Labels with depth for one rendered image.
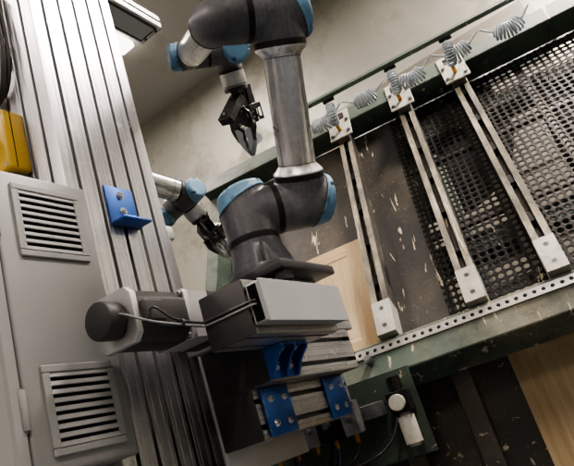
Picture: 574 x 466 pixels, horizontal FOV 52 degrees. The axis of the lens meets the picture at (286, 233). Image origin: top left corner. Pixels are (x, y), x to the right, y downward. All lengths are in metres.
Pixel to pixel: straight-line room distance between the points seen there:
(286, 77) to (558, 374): 1.21
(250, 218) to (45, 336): 0.52
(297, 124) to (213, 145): 3.98
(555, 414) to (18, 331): 1.52
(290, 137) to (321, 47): 3.65
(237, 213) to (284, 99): 0.27
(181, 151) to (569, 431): 4.29
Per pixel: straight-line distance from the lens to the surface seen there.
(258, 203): 1.29
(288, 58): 1.31
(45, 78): 1.30
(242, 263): 1.24
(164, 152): 5.66
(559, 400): 1.97
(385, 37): 4.70
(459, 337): 1.76
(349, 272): 2.11
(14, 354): 0.91
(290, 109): 1.31
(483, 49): 2.60
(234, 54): 1.67
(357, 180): 2.33
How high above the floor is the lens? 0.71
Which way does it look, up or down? 19 degrees up
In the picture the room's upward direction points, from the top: 18 degrees counter-clockwise
